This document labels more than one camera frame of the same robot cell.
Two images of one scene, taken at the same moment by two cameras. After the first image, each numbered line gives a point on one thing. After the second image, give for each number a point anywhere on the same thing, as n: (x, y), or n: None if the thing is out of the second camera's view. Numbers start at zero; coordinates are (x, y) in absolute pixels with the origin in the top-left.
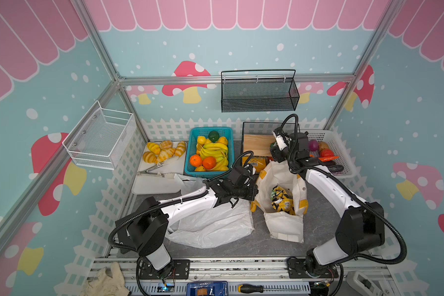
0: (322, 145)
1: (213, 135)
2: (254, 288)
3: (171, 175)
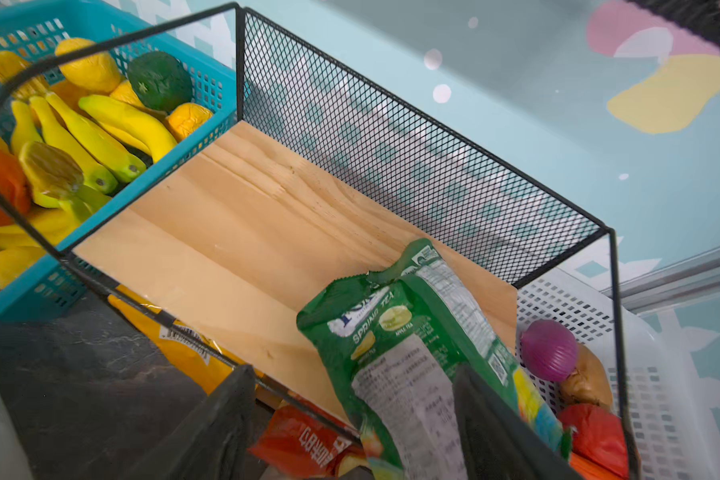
0: (588, 383)
1: (160, 81)
2: None
3: None
